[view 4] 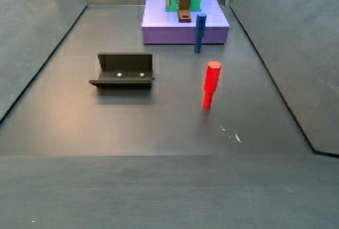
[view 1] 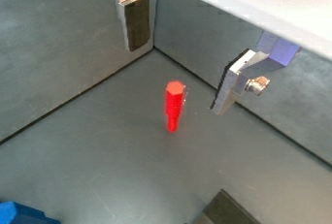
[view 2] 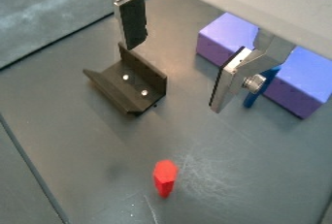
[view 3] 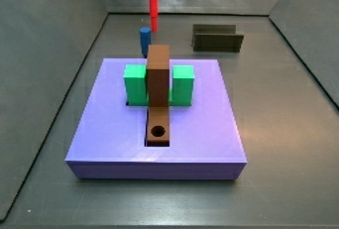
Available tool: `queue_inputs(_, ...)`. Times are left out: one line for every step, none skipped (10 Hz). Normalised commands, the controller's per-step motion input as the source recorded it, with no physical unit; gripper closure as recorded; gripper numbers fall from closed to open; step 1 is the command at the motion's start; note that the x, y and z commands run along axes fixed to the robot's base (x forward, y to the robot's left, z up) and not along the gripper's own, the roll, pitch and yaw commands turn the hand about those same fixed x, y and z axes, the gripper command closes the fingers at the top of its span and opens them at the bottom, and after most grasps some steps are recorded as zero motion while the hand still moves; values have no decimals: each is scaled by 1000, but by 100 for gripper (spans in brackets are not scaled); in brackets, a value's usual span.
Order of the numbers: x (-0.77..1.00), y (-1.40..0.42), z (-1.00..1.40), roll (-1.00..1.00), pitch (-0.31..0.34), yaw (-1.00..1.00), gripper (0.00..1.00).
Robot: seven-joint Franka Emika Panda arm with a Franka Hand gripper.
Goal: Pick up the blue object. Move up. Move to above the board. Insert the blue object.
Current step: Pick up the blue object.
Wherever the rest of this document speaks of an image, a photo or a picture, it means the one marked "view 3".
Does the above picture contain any brown L-shaped block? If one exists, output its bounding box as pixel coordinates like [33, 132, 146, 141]
[145, 45, 169, 147]

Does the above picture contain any black bracket holder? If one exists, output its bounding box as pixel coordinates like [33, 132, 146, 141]
[192, 24, 244, 53]

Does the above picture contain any green block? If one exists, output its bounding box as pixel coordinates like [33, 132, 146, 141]
[122, 64, 146, 106]
[170, 65, 194, 106]

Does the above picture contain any purple board base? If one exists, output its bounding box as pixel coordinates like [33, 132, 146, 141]
[66, 58, 248, 179]

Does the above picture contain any left green block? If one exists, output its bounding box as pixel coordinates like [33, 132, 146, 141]
[122, 64, 146, 106]

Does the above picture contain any red peg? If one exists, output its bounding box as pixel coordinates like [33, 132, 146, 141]
[148, 0, 157, 32]

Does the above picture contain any blue peg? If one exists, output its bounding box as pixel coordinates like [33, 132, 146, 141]
[138, 27, 150, 57]

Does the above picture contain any right green block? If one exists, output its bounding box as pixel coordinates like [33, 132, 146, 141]
[170, 65, 194, 106]

